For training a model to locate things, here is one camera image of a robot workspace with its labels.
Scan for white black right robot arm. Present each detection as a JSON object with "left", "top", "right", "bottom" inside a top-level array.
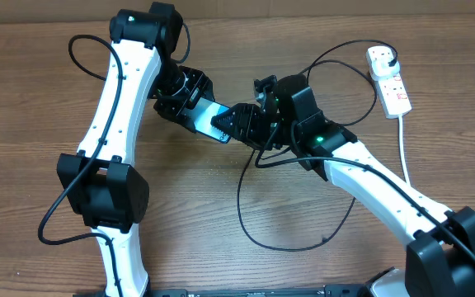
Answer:
[{"left": 211, "top": 74, "right": 475, "bottom": 296}]

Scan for black USB charging cable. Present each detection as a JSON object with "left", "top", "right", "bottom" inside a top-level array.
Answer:
[{"left": 236, "top": 39, "right": 400, "bottom": 252}]

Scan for Samsung Galaxy smartphone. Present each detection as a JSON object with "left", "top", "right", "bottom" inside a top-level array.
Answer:
[{"left": 190, "top": 98, "right": 230, "bottom": 144}]

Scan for white power strip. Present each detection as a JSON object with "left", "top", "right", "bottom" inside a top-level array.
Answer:
[{"left": 365, "top": 45, "right": 412, "bottom": 120}]

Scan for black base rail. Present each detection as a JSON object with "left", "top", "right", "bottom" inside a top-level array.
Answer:
[{"left": 72, "top": 283, "right": 370, "bottom": 297}]

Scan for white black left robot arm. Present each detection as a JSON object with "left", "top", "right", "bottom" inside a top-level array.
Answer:
[{"left": 57, "top": 2, "right": 229, "bottom": 296}]

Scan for white charger adapter plug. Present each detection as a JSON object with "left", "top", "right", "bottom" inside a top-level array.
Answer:
[{"left": 369, "top": 58, "right": 401, "bottom": 81}]

